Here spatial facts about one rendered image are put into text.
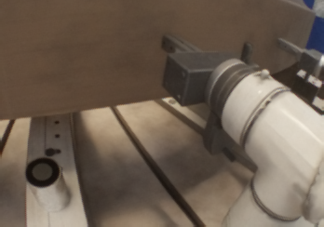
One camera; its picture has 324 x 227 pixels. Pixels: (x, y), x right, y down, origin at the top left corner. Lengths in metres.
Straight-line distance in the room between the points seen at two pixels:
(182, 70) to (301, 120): 0.14
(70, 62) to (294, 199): 0.35
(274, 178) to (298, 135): 0.05
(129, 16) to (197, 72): 0.16
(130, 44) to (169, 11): 0.09
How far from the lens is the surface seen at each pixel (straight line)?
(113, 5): 0.36
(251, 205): 0.26
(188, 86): 0.27
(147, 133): 1.23
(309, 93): 1.04
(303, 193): 0.21
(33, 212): 0.52
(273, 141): 0.22
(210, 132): 0.30
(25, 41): 0.37
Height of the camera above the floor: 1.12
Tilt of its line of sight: 34 degrees down
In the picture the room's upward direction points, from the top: 10 degrees clockwise
